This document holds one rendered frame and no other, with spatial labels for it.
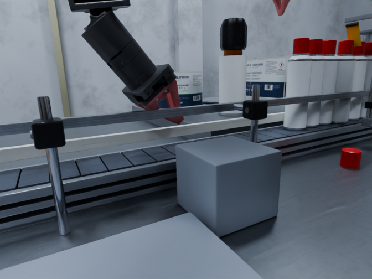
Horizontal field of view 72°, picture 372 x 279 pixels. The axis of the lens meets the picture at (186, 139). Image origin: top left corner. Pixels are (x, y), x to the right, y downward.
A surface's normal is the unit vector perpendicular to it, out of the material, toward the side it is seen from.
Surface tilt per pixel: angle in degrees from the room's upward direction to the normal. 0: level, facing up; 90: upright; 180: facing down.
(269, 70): 90
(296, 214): 0
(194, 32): 90
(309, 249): 0
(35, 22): 90
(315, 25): 90
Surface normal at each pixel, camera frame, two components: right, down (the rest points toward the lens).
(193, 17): 0.29, 0.23
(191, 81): 0.50, 0.20
